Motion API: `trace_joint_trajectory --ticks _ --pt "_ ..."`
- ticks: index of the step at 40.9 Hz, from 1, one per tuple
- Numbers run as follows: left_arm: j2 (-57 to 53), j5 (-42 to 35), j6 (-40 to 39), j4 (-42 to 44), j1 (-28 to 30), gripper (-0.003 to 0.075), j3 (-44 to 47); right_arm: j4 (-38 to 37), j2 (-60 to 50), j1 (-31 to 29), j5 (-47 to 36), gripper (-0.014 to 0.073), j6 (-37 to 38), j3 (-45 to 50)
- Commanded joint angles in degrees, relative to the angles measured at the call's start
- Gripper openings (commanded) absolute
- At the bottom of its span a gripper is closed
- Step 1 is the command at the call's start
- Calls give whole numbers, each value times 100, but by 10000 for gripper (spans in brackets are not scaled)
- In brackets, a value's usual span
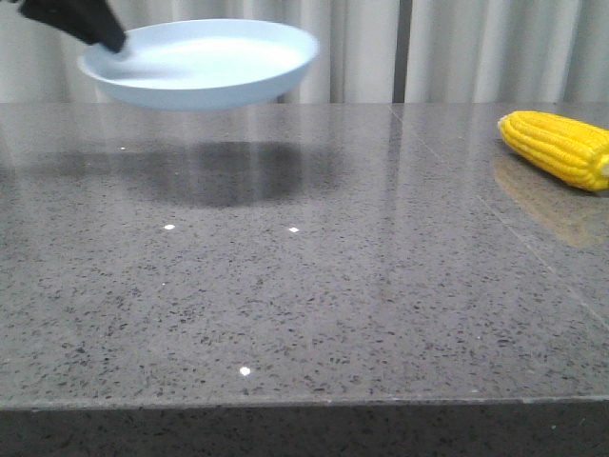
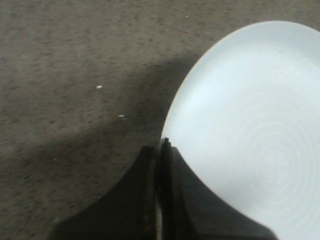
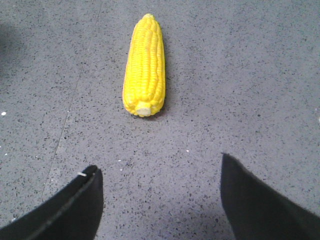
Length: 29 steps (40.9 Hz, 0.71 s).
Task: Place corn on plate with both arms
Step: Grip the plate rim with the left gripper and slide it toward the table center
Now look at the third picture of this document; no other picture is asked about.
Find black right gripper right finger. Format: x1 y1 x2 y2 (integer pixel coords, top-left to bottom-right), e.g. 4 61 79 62
220 153 320 240

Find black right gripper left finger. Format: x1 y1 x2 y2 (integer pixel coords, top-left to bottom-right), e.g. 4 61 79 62
0 165 104 240

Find yellow corn cob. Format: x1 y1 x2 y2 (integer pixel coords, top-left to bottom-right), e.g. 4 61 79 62
122 13 166 117

